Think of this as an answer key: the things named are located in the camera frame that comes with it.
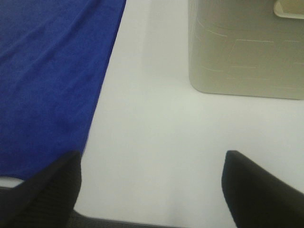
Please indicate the beige storage bin grey rim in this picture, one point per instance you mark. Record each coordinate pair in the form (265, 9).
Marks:
(247, 47)

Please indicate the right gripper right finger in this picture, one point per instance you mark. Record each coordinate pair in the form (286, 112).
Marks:
(258, 199)

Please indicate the blue microfibre towel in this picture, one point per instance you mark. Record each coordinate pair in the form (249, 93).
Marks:
(53, 59)

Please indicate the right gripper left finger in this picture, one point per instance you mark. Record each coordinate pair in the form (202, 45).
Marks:
(45, 200)

